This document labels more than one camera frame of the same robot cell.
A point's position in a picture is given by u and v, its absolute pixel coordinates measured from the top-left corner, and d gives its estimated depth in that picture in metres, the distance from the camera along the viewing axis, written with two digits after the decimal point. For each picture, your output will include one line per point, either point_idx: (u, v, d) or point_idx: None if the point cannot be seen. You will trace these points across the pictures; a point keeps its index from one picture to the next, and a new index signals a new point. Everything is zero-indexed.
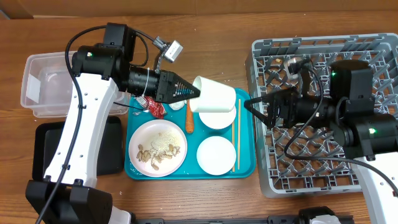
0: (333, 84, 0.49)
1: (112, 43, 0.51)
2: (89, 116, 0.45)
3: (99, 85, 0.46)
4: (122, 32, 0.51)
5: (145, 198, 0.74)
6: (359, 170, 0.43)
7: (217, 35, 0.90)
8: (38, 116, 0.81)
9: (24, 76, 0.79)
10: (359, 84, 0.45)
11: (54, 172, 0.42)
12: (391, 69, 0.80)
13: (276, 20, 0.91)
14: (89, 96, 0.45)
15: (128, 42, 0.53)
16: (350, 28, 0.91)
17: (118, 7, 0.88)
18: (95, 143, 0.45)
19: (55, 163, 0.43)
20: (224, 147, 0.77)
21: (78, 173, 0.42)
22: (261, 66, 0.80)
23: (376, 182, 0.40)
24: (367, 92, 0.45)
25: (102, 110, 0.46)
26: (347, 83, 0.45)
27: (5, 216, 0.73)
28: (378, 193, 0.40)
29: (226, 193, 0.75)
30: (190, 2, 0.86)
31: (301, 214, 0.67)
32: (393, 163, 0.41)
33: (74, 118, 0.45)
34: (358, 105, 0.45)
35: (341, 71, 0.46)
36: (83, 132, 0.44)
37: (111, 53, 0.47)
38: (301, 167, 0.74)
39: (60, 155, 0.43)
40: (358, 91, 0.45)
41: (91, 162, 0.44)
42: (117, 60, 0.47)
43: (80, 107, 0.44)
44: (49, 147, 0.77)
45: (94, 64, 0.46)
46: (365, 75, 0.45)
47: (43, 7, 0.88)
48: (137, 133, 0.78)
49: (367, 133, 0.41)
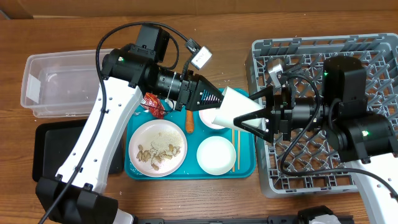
0: (326, 84, 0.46)
1: (144, 46, 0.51)
2: (109, 121, 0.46)
3: (123, 91, 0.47)
4: (157, 37, 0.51)
5: (147, 197, 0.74)
6: (357, 178, 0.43)
7: (217, 35, 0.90)
8: (38, 116, 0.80)
9: (24, 76, 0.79)
10: (354, 86, 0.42)
11: (66, 172, 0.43)
12: (391, 69, 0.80)
13: (277, 20, 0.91)
14: (113, 101, 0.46)
15: (160, 45, 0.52)
16: (350, 28, 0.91)
17: (118, 7, 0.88)
18: (111, 148, 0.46)
19: (68, 163, 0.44)
20: (223, 150, 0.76)
21: (89, 177, 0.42)
22: (261, 66, 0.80)
23: (373, 185, 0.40)
24: (360, 93, 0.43)
25: (123, 117, 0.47)
26: (340, 84, 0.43)
27: (6, 216, 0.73)
28: (377, 197, 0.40)
29: (226, 193, 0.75)
30: (190, 2, 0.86)
31: (301, 216, 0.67)
32: (387, 165, 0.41)
33: (93, 121, 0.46)
34: (352, 106, 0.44)
35: (333, 72, 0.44)
36: (101, 136, 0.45)
37: (143, 61, 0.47)
38: (301, 167, 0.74)
39: (74, 155, 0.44)
40: (352, 93, 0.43)
41: (103, 166, 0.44)
42: (147, 68, 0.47)
43: (103, 111, 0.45)
44: (50, 147, 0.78)
45: (124, 70, 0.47)
46: (360, 76, 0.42)
47: (43, 7, 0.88)
48: (143, 132, 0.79)
49: (360, 136, 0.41)
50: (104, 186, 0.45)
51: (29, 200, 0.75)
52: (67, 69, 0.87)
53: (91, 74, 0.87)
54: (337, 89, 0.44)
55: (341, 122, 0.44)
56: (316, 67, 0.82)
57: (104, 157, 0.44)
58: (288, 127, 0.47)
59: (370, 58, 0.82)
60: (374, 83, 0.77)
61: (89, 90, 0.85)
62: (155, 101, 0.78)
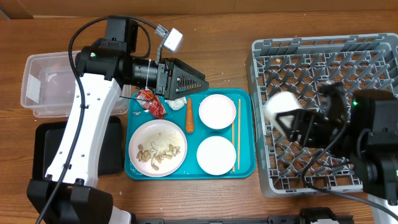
0: (353, 114, 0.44)
1: (114, 38, 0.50)
2: (89, 115, 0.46)
3: (100, 84, 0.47)
4: (124, 27, 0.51)
5: (145, 197, 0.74)
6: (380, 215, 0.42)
7: (217, 35, 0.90)
8: (38, 116, 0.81)
9: (24, 76, 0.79)
10: (385, 116, 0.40)
11: (56, 171, 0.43)
12: (391, 70, 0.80)
13: (276, 20, 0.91)
14: (91, 96, 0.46)
15: (130, 35, 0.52)
16: (350, 28, 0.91)
17: (118, 7, 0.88)
18: (96, 143, 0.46)
19: (55, 162, 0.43)
20: (217, 144, 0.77)
21: (79, 173, 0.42)
22: (261, 66, 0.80)
23: None
24: (392, 124, 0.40)
25: (104, 110, 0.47)
26: (369, 112, 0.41)
27: (6, 216, 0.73)
28: None
29: (226, 193, 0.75)
30: (190, 2, 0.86)
31: (303, 214, 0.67)
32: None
33: (75, 117, 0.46)
34: (383, 138, 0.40)
35: (362, 101, 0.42)
36: (84, 132, 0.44)
37: (115, 54, 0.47)
38: (301, 167, 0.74)
39: (61, 154, 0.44)
40: (383, 123, 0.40)
41: (91, 160, 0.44)
42: (120, 61, 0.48)
43: (83, 107, 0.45)
44: (49, 147, 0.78)
45: (97, 65, 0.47)
46: (391, 106, 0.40)
47: (43, 7, 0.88)
48: (142, 132, 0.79)
49: (393, 172, 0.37)
50: (96, 181, 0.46)
51: (28, 200, 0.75)
52: (66, 69, 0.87)
53: None
54: (366, 119, 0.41)
55: (372, 153, 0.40)
56: (316, 67, 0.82)
57: (91, 152, 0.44)
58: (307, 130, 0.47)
59: (370, 58, 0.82)
60: (374, 83, 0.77)
61: None
62: (154, 101, 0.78)
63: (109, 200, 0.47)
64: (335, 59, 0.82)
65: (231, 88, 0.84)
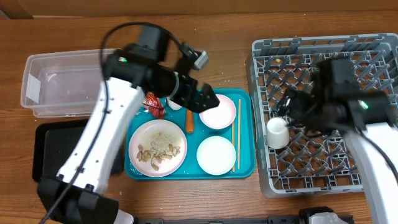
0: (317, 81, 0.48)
1: (145, 46, 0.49)
2: (111, 121, 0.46)
3: (125, 92, 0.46)
4: (158, 35, 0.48)
5: (145, 198, 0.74)
6: (350, 142, 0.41)
7: (217, 35, 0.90)
8: (38, 116, 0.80)
9: (24, 76, 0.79)
10: (340, 70, 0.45)
11: (67, 173, 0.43)
12: (391, 69, 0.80)
13: (277, 20, 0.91)
14: (115, 102, 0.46)
15: (163, 45, 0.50)
16: (351, 28, 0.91)
17: (118, 7, 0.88)
18: (112, 149, 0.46)
19: (69, 163, 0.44)
20: (219, 145, 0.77)
21: (90, 178, 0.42)
22: (261, 66, 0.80)
23: (369, 154, 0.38)
24: (347, 77, 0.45)
25: (125, 117, 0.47)
26: (327, 70, 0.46)
27: (6, 216, 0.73)
28: (371, 164, 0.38)
29: (226, 193, 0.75)
30: (190, 2, 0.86)
31: (301, 214, 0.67)
32: (381, 134, 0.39)
33: (96, 121, 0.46)
34: (346, 87, 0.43)
35: (321, 66, 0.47)
36: (104, 136, 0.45)
37: (144, 63, 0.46)
38: (301, 167, 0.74)
39: (76, 155, 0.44)
40: (341, 76, 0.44)
41: (104, 166, 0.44)
42: (149, 70, 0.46)
43: (105, 111, 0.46)
44: (50, 147, 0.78)
45: (125, 71, 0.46)
46: (344, 63, 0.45)
47: (43, 7, 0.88)
48: (143, 132, 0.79)
49: (358, 108, 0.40)
50: (106, 186, 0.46)
51: (28, 200, 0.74)
52: (66, 69, 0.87)
53: (91, 74, 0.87)
54: (328, 77, 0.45)
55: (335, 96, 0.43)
56: None
57: (106, 158, 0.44)
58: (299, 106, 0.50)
59: (370, 58, 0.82)
60: (374, 83, 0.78)
61: (89, 90, 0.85)
62: (155, 101, 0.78)
63: (115, 207, 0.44)
64: (335, 59, 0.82)
65: (231, 88, 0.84)
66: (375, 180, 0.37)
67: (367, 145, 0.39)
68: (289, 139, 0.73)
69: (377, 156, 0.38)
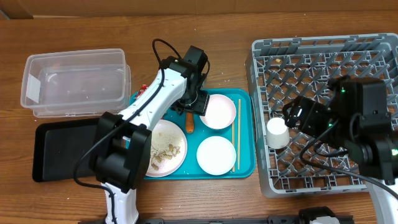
0: (342, 101, 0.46)
1: (189, 60, 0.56)
2: (164, 92, 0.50)
3: (175, 77, 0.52)
4: (201, 55, 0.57)
5: (145, 198, 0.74)
6: (374, 190, 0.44)
7: (217, 35, 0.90)
8: (38, 116, 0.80)
9: (24, 76, 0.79)
10: (372, 100, 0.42)
11: (126, 113, 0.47)
12: (391, 69, 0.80)
13: (277, 20, 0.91)
14: (168, 79, 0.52)
15: (202, 63, 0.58)
16: (350, 28, 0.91)
17: (118, 7, 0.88)
18: (159, 114, 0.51)
19: (129, 108, 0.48)
20: (220, 147, 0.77)
21: (145, 121, 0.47)
22: (261, 66, 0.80)
23: (393, 205, 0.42)
24: (381, 107, 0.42)
25: (173, 94, 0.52)
26: (359, 98, 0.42)
27: (7, 216, 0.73)
28: (392, 212, 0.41)
29: (226, 193, 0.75)
30: (190, 2, 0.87)
31: (301, 215, 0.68)
32: None
33: (151, 89, 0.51)
34: (374, 120, 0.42)
35: (351, 87, 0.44)
36: (157, 99, 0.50)
37: (191, 67, 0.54)
38: (301, 167, 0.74)
39: (134, 106, 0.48)
40: (372, 106, 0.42)
41: (153, 120, 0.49)
42: (193, 74, 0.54)
43: (160, 84, 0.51)
44: (49, 147, 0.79)
45: (176, 68, 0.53)
46: (379, 89, 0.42)
47: (43, 7, 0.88)
48: None
49: (388, 152, 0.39)
50: None
51: (28, 200, 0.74)
52: (66, 69, 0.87)
53: (91, 74, 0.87)
54: (354, 106, 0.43)
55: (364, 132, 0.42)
56: (316, 67, 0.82)
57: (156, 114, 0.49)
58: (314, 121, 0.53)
59: (370, 58, 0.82)
60: None
61: (89, 89, 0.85)
62: None
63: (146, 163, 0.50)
64: (335, 59, 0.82)
65: (231, 88, 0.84)
66: None
67: (391, 200, 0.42)
68: (289, 139, 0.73)
69: None
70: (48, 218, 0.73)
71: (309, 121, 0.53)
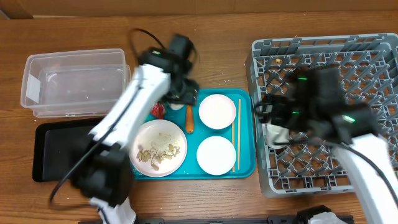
0: (306, 89, 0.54)
1: (173, 50, 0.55)
2: (143, 95, 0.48)
3: (157, 76, 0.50)
4: (184, 43, 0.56)
5: (145, 198, 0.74)
6: (340, 157, 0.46)
7: (217, 35, 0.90)
8: (38, 116, 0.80)
9: (24, 76, 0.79)
10: (328, 83, 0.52)
11: (101, 130, 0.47)
12: (391, 69, 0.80)
13: (277, 20, 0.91)
14: (147, 81, 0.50)
15: (188, 52, 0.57)
16: (351, 28, 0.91)
17: (119, 7, 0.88)
18: (140, 119, 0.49)
19: (104, 122, 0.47)
20: (220, 147, 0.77)
21: (120, 135, 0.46)
22: (261, 66, 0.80)
23: (363, 171, 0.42)
24: (337, 88, 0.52)
25: (155, 95, 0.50)
26: (319, 83, 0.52)
27: (6, 216, 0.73)
28: (365, 181, 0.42)
29: (226, 193, 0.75)
30: (190, 2, 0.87)
31: (300, 216, 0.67)
32: (377, 150, 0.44)
33: (129, 94, 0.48)
34: (331, 99, 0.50)
35: (309, 77, 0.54)
36: (136, 104, 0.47)
37: (174, 58, 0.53)
38: (301, 167, 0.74)
39: (109, 117, 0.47)
40: (329, 88, 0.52)
41: (134, 128, 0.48)
42: (176, 64, 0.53)
43: (138, 88, 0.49)
44: (50, 147, 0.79)
45: (157, 61, 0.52)
46: (333, 74, 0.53)
47: (43, 7, 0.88)
48: (143, 132, 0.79)
49: (346, 122, 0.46)
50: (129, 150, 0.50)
51: (28, 200, 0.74)
52: (67, 69, 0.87)
53: (91, 74, 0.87)
54: (315, 91, 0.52)
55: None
56: None
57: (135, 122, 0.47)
58: (282, 112, 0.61)
59: (370, 58, 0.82)
60: (375, 83, 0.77)
61: (89, 90, 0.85)
62: None
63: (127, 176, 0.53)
64: (335, 59, 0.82)
65: (231, 88, 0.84)
66: (369, 193, 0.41)
67: (357, 159, 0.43)
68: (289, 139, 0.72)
69: (371, 172, 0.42)
70: (48, 218, 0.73)
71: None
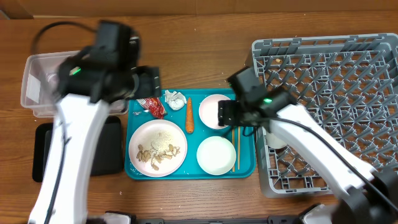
0: (234, 90, 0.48)
1: (104, 46, 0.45)
2: (74, 145, 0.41)
3: (83, 112, 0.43)
4: (115, 33, 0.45)
5: (145, 198, 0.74)
6: (272, 129, 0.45)
7: (217, 35, 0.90)
8: (38, 116, 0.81)
9: (24, 76, 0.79)
10: (247, 80, 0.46)
11: (38, 217, 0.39)
12: (391, 69, 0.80)
13: (277, 20, 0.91)
14: (73, 126, 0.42)
15: (123, 46, 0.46)
16: (351, 28, 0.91)
17: (118, 7, 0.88)
18: (83, 173, 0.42)
19: (38, 206, 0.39)
20: (220, 147, 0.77)
21: (66, 210, 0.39)
22: (261, 66, 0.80)
23: (288, 128, 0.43)
24: (256, 82, 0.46)
25: (91, 138, 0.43)
26: (237, 86, 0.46)
27: (7, 216, 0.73)
28: (296, 137, 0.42)
29: (226, 193, 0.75)
30: (190, 2, 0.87)
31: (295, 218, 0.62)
32: (291, 113, 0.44)
33: (56, 153, 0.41)
34: (256, 93, 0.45)
35: (232, 79, 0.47)
36: (69, 162, 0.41)
37: (102, 68, 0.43)
38: (301, 167, 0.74)
39: (41, 195, 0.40)
40: (248, 84, 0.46)
41: (76, 195, 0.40)
42: (109, 76, 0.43)
43: (64, 139, 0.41)
44: (48, 147, 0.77)
45: (81, 83, 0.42)
46: (250, 73, 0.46)
47: (43, 7, 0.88)
48: (143, 132, 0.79)
49: (267, 109, 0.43)
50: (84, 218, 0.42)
51: (28, 200, 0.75)
52: None
53: None
54: (237, 89, 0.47)
55: (254, 106, 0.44)
56: (316, 66, 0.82)
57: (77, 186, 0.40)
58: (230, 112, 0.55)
59: (370, 58, 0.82)
60: (374, 83, 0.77)
61: None
62: (154, 101, 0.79)
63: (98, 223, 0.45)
64: (334, 59, 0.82)
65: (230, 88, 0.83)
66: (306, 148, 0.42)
67: (284, 125, 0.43)
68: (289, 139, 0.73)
69: (293, 128, 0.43)
70: None
71: (229, 114, 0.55)
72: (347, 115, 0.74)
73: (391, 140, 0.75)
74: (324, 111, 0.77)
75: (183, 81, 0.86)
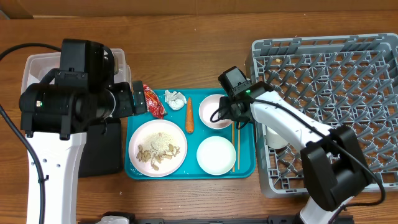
0: (226, 88, 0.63)
1: (71, 69, 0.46)
2: (52, 186, 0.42)
3: (57, 150, 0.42)
4: (84, 53, 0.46)
5: (145, 198, 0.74)
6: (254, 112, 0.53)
7: (217, 35, 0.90)
8: None
9: (24, 76, 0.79)
10: (234, 78, 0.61)
11: None
12: (391, 69, 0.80)
13: (277, 20, 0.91)
14: (48, 163, 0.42)
15: (91, 63, 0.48)
16: (351, 28, 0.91)
17: (118, 7, 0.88)
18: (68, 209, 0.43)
19: None
20: (219, 147, 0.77)
21: None
22: (261, 66, 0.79)
23: (262, 107, 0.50)
24: (242, 79, 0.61)
25: (69, 175, 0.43)
26: (226, 82, 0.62)
27: (7, 216, 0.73)
28: (268, 112, 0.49)
29: (226, 193, 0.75)
30: (190, 2, 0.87)
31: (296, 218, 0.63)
32: (268, 96, 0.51)
33: (36, 193, 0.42)
34: (241, 88, 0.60)
35: (221, 78, 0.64)
36: (50, 200, 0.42)
37: (69, 94, 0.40)
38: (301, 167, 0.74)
39: None
40: (235, 79, 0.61)
41: None
42: (78, 102, 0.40)
43: (41, 180, 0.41)
44: None
45: (48, 116, 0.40)
46: (236, 72, 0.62)
47: (43, 7, 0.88)
48: (143, 132, 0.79)
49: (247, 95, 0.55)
50: None
51: None
52: None
53: None
54: (227, 85, 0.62)
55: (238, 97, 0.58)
56: (316, 66, 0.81)
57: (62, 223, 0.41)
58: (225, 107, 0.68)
59: (370, 58, 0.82)
60: (374, 83, 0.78)
61: None
62: (154, 101, 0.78)
63: None
64: (335, 59, 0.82)
65: None
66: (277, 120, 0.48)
67: (258, 105, 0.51)
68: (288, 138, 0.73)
69: (265, 106, 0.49)
70: None
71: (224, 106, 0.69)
72: (347, 115, 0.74)
73: (391, 141, 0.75)
74: (324, 111, 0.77)
75: (183, 80, 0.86)
